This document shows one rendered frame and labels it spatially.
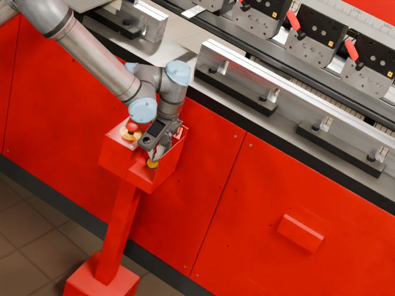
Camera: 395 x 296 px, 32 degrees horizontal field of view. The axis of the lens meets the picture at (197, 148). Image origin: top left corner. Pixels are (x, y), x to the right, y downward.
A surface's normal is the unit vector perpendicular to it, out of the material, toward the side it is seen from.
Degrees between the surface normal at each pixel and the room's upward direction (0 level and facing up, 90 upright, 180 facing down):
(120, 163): 90
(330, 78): 90
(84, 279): 0
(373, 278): 90
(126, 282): 0
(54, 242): 0
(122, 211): 90
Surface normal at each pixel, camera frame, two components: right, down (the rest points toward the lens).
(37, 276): 0.27, -0.77
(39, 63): -0.50, 0.40
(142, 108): 0.09, 0.62
